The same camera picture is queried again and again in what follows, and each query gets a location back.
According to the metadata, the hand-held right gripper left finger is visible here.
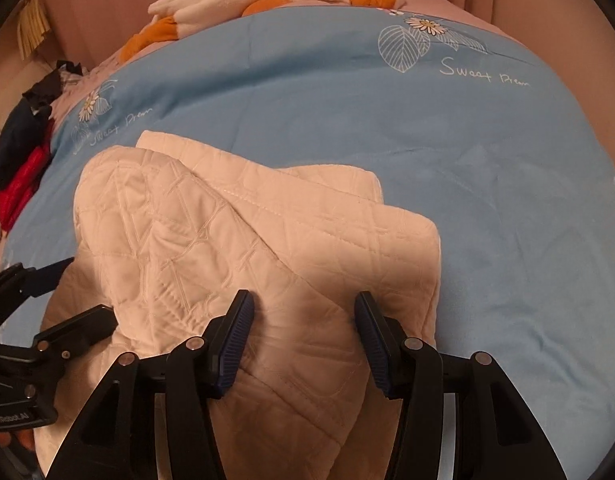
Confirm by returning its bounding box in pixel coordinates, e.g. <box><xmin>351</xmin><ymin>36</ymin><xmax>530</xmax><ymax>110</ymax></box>
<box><xmin>44</xmin><ymin>289</ymin><xmax>255</xmax><ymax>480</ymax></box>

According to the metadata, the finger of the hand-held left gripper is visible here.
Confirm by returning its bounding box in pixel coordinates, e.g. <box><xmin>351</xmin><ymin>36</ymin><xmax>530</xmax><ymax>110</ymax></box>
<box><xmin>34</xmin><ymin>304</ymin><xmax>120</xmax><ymax>372</ymax></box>
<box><xmin>0</xmin><ymin>256</ymin><xmax>76</xmax><ymax>319</ymax></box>

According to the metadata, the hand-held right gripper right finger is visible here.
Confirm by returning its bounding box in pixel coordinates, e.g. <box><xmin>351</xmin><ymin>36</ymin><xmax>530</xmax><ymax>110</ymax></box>
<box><xmin>354</xmin><ymin>291</ymin><xmax>568</xmax><ymax>480</ymax></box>

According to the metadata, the cream quilted jacket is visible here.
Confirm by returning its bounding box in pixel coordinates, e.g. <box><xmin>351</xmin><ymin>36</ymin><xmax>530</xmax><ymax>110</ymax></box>
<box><xmin>40</xmin><ymin>130</ymin><xmax>444</xmax><ymax>480</ymax></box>

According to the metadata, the red garment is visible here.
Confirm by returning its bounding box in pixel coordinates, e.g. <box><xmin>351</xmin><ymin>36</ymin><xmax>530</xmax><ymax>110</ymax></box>
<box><xmin>0</xmin><ymin>141</ymin><xmax>54</xmax><ymax>232</ymax></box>

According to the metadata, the navy garment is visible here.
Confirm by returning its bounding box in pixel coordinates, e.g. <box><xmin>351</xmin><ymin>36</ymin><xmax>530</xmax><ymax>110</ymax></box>
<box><xmin>0</xmin><ymin>99</ymin><xmax>54</xmax><ymax>192</ymax></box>

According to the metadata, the black garment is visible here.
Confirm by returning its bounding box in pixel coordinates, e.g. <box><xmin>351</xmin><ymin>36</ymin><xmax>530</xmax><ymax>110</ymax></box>
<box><xmin>21</xmin><ymin>61</ymin><xmax>84</xmax><ymax>112</ymax></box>

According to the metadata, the light blue printed duvet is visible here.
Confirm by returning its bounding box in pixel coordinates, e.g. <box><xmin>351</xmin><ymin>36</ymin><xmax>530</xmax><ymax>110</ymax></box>
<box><xmin>0</xmin><ymin>2</ymin><xmax>615</xmax><ymax>480</ymax></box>

